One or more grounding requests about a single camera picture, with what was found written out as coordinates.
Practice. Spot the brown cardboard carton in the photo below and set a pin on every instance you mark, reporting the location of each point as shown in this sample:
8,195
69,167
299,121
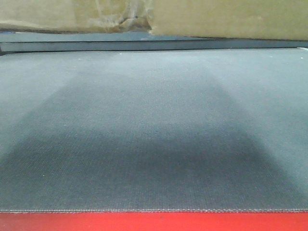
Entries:
254,19

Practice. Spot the grey conveyor belt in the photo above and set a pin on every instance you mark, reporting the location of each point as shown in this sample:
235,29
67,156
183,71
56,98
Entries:
213,130

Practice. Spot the red conveyor edge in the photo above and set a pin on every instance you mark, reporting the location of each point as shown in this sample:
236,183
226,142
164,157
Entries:
155,221

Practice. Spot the black metal conveyor frame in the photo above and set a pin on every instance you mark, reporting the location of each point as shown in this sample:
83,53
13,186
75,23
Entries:
130,41

